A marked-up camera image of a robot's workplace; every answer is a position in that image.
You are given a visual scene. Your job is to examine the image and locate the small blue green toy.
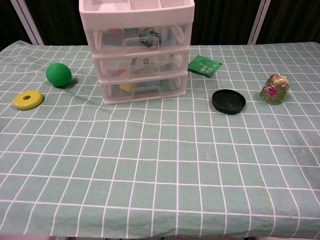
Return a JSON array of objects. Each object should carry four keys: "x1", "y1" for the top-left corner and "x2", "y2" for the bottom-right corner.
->
[{"x1": 138, "y1": 28, "x2": 163, "y2": 48}]

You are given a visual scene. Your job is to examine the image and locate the clear plastic drawer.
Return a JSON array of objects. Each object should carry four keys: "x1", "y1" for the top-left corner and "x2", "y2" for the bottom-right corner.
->
[
  {"x1": 99, "y1": 74, "x2": 187, "y2": 102},
  {"x1": 92, "y1": 51, "x2": 189, "y2": 81},
  {"x1": 86, "y1": 23, "x2": 190, "y2": 55}
]

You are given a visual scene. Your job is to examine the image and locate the white plastic drawer cabinet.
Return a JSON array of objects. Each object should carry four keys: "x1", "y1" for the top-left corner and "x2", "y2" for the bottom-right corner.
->
[{"x1": 78, "y1": 0, "x2": 196, "y2": 105}]

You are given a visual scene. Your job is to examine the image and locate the light blue block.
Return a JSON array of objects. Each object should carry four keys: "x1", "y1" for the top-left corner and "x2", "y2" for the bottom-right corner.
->
[{"x1": 143, "y1": 79, "x2": 162, "y2": 88}]

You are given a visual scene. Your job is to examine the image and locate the green checked tablecloth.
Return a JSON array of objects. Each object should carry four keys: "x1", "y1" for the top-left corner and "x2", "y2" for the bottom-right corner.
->
[{"x1": 0, "y1": 41, "x2": 320, "y2": 238}]

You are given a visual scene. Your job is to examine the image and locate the yellow block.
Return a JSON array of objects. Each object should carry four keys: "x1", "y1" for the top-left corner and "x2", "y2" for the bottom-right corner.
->
[{"x1": 119, "y1": 80, "x2": 138, "y2": 93}]

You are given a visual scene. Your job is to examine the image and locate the white dice toy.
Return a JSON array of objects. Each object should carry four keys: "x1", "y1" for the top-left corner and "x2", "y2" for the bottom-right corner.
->
[{"x1": 130, "y1": 56, "x2": 157, "y2": 70}]

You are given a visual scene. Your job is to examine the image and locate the green sachet packet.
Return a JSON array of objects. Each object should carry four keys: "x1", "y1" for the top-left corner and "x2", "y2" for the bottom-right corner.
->
[{"x1": 187, "y1": 54, "x2": 223, "y2": 77}]

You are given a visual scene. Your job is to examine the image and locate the black round lid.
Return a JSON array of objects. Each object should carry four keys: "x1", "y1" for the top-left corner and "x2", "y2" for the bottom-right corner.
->
[{"x1": 211, "y1": 88, "x2": 247, "y2": 116}]

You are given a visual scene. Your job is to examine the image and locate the green ball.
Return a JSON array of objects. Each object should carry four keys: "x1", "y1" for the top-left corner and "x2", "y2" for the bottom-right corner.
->
[{"x1": 45, "y1": 62, "x2": 73, "y2": 88}]

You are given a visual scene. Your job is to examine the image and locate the gold green foil cup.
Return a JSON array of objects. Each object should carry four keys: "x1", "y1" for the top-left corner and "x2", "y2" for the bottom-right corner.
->
[{"x1": 259, "y1": 73, "x2": 292, "y2": 106}]

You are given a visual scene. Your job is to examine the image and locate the yellow ring disc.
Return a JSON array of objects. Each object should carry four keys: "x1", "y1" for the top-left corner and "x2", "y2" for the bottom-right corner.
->
[{"x1": 12, "y1": 89, "x2": 45, "y2": 111}]

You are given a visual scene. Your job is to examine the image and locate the white partition frame post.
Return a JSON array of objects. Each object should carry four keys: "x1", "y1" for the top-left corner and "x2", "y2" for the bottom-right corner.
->
[
  {"x1": 247, "y1": 0, "x2": 272, "y2": 46},
  {"x1": 13, "y1": 0, "x2": 45, "y2": 46}
]

